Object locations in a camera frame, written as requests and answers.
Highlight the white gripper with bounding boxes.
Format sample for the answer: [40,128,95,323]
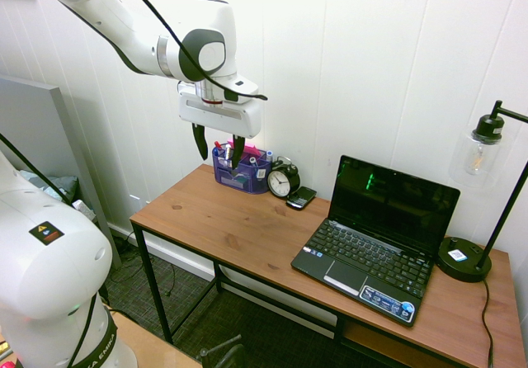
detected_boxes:
[177,81,262,170]

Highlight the black laptop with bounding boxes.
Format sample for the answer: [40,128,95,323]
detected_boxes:
[290,154,461,328]

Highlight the purple mesh desk organizer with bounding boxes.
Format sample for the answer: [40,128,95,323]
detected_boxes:
[211,143,273,196]

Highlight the black alarm clock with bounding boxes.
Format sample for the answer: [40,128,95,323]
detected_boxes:
[266,155,302,199]

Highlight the black mobile phone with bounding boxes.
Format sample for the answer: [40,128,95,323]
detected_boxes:
[285,186,318,210]

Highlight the grey panel board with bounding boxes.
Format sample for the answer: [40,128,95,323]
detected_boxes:
[0,73,123,270]

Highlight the black desk lamp glass shade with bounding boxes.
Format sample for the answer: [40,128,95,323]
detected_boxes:
[436,100,528,283]

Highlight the wooden desk black frame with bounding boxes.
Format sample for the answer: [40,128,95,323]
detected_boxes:
[129,163,514,368]

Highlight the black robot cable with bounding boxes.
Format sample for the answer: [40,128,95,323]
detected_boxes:
[115,0,268,102]

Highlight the black lamp power cord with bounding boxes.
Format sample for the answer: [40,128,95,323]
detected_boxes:
[480,277,495,368]

